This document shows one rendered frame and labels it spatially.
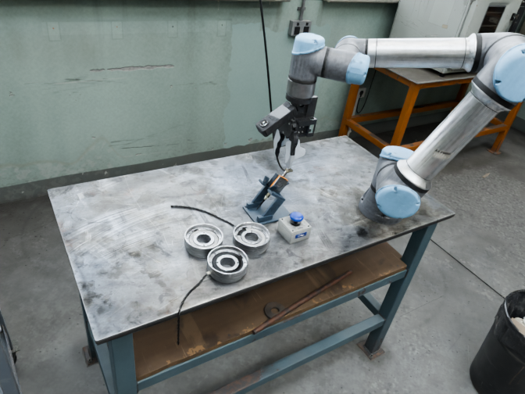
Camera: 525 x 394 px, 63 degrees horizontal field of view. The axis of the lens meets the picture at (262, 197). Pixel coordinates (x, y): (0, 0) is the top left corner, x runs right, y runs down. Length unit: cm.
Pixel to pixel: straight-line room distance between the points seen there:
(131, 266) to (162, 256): 8
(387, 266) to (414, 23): 203
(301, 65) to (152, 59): 160
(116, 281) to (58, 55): 160
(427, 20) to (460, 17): 24
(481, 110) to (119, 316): 97
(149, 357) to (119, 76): 171
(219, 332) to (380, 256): 71
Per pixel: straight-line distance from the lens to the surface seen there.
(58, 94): 256
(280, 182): 128
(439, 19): 317
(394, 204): 123
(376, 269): 164
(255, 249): 116
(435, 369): 218
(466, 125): 116
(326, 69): 111
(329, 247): 127
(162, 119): 277
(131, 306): 106
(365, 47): 123
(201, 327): 133
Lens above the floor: 161
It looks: 35 degrees down
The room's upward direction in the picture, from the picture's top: 9 degrees clockwise
